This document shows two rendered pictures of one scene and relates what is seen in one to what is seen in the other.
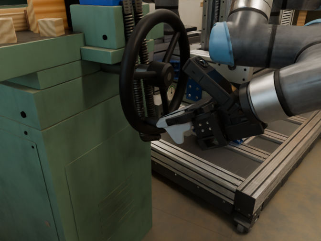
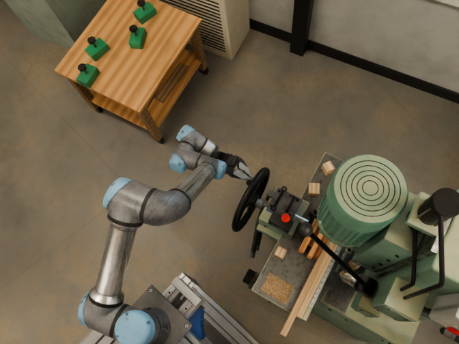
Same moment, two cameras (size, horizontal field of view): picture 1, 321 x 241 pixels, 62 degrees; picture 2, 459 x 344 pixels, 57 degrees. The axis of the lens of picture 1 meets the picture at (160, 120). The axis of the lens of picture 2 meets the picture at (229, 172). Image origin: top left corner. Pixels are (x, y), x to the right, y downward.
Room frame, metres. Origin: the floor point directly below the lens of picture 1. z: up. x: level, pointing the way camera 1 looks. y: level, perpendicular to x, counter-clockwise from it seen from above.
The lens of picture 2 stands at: (1.07, 0.04, 2.46)
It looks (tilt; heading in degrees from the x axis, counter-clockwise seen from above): 70 degrees down; 192
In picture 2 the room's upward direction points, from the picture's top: 14 degrees counter-clockwise
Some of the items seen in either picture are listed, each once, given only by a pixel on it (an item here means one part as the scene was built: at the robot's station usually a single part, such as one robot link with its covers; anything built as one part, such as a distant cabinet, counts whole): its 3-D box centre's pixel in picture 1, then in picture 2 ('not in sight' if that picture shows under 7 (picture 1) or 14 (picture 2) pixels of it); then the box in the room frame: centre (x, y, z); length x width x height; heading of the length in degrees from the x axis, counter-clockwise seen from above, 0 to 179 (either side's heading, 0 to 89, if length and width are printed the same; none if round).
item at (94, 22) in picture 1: (112, 23); (283, 213); (0.70, 0.12, 0.91); 0.15 x 0.14 x 0.09; 149
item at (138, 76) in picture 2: not in sight; (138, 65); (-0.38, -0.65, 0.32); 0.66 x 0.57 x 0.64; 149
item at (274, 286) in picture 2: not in sight; (277, 287); (0.97, 0.08, 0.91); 0.10 x 0.07 x 0.02; 59
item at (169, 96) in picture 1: (166, 94); (249, 277); (0.91, -0.02, 0.65); 0.06 x 0.04 x 0.08; 149
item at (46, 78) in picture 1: (76, 56); not in sight; (0.76, 0.24, 0.82); 0.40 x 0.21 x 0.04; 149
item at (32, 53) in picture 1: (89, 39); (302, 226); (0.75, 0.19, 0.87); 0.61 x 0.30 x 0.06; 149
